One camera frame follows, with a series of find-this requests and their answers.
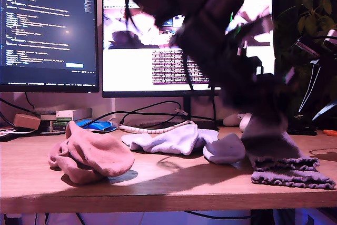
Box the dark code computer monitor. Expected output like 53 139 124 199
0 0 100 94

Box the green house plant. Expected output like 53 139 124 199
273 0 337 123

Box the black looped desk cable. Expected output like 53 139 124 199
73 100 219 131

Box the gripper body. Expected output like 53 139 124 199
294 37 337 65

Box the black thin wall cable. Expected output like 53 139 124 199
0 93 35 128

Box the small brown cardboard box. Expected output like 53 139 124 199
13 113 42 131

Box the black wallet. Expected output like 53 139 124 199
286 126 318 136

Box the white sock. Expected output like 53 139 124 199
202 132 247 164
121 123 219 156

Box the white box green label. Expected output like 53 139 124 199
55 108 93 122

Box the black monitor stand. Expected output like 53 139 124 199
168 96 220 132

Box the black monitor cable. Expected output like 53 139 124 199
210 95 218 123

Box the white spiral cable wrap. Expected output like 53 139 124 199
119 120 197 134

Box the black cable under table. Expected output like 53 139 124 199
184 210 252 220

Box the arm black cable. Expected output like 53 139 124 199
123 0 215 93

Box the pink sock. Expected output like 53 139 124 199
47 140 105 185
63 120 135 178

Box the bright white computer monitor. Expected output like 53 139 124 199
101 0 276 99

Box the grey frilly-cuff sock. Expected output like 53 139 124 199
250 168 337 190
241 114 321 172

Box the green printed small box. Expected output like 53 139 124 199
39 121 67 133

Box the blue plastic packet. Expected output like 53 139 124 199
75 120 118 132

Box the black flat device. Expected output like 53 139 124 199
0 127 40 142

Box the white game controller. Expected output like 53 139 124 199
223 113 253 132

